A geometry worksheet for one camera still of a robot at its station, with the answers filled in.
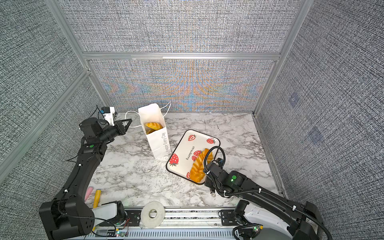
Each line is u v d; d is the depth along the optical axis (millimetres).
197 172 856
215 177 576
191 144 1010
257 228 689
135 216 732
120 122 674
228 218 735
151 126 918
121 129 673
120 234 698
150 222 717
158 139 830
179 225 729
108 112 673
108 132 657
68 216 387
